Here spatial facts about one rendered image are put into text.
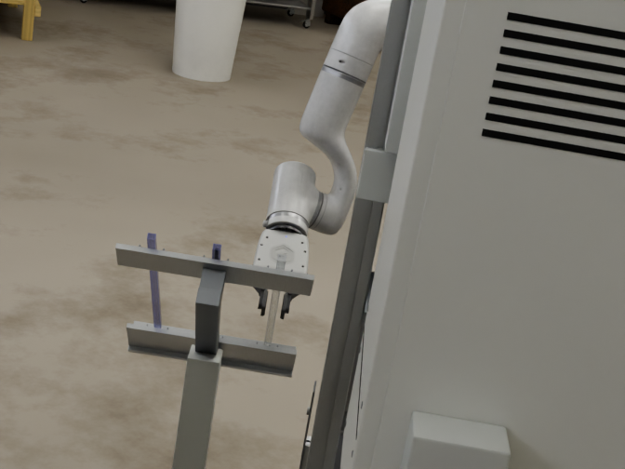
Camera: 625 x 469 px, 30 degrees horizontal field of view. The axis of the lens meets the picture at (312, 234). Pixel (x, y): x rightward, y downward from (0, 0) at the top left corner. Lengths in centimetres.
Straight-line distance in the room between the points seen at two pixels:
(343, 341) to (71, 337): 249
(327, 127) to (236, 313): 225
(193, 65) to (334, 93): 583
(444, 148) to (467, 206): 6
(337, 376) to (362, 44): 78
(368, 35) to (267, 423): 174
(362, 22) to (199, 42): 578
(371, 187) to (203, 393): 74
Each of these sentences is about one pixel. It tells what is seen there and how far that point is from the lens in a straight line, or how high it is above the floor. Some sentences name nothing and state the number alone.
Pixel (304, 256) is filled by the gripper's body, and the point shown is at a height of 101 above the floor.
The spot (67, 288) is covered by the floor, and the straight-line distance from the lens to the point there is 445.
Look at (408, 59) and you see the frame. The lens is 148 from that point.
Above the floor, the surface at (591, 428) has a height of 123.
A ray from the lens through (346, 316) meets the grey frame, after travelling 165.
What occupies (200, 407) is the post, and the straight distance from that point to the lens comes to 218.
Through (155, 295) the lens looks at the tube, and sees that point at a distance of 218.
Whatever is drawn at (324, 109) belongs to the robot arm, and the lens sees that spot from 224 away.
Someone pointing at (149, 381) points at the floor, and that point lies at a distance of 384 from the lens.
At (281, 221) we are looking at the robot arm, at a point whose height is 106.
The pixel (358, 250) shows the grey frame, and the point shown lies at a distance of 161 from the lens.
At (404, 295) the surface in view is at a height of 134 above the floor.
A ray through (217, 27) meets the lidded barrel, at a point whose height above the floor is 38.
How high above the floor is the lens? 177
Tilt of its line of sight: 19 degrees down
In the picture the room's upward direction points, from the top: 10 degrees clockwise
